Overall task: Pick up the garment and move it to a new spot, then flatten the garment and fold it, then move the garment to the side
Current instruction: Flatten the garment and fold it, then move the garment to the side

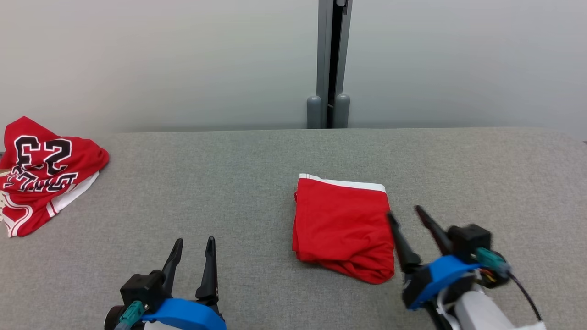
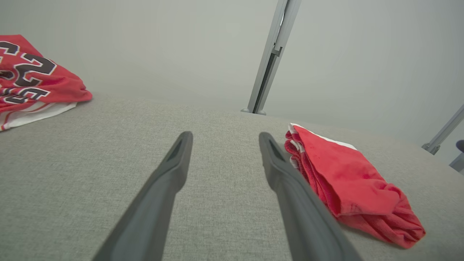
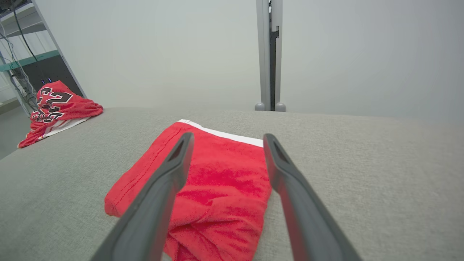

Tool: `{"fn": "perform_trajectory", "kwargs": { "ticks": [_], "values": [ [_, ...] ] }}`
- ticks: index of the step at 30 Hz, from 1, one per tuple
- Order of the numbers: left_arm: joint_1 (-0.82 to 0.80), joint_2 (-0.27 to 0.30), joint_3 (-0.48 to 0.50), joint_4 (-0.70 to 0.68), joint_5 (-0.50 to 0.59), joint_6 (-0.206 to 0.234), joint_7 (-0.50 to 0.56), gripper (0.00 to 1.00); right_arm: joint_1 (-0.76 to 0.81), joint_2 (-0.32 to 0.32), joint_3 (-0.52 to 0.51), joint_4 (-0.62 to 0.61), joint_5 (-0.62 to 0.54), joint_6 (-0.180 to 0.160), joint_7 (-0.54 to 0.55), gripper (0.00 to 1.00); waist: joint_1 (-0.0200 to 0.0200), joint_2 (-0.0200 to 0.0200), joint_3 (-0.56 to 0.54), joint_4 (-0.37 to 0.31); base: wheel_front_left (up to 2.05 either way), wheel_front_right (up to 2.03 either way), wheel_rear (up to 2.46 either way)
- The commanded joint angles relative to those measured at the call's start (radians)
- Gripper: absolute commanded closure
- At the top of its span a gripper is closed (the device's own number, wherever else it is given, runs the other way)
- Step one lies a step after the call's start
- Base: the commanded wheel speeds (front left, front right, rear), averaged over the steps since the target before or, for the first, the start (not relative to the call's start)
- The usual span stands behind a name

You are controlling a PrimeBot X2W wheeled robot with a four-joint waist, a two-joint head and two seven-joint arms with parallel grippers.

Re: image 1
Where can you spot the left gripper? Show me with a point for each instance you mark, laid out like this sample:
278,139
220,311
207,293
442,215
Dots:
113,318

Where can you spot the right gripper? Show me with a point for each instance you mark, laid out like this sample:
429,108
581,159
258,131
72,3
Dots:
412,286

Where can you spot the red shorts white stripe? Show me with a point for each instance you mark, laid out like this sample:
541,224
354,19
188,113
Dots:
341,224

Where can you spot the red basketball jersey number 23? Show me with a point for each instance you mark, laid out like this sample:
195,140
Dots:
46,183

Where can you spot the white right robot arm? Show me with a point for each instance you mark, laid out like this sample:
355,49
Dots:
481,314

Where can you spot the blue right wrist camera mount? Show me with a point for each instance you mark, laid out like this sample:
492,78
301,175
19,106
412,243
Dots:
442,275

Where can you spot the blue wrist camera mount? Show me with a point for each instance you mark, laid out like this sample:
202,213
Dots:
188,316
442,275

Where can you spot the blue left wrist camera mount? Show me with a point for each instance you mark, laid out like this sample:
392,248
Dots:
188,316

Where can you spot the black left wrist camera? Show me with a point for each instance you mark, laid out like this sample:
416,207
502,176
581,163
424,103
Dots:
142,288

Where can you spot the teal right camera connector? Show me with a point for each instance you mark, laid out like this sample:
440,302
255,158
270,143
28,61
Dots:
490,261

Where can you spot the teal camera connector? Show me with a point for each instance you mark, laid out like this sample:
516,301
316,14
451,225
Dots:
490,261
132,314

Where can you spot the teal left camera connector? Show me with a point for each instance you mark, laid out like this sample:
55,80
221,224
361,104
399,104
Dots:
132,314

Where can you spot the grey cylinder post foot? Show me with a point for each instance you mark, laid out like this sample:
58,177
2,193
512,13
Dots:
342,111
314,112

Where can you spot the grey vertical post dark slot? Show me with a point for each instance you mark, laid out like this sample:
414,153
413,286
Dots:
323,46

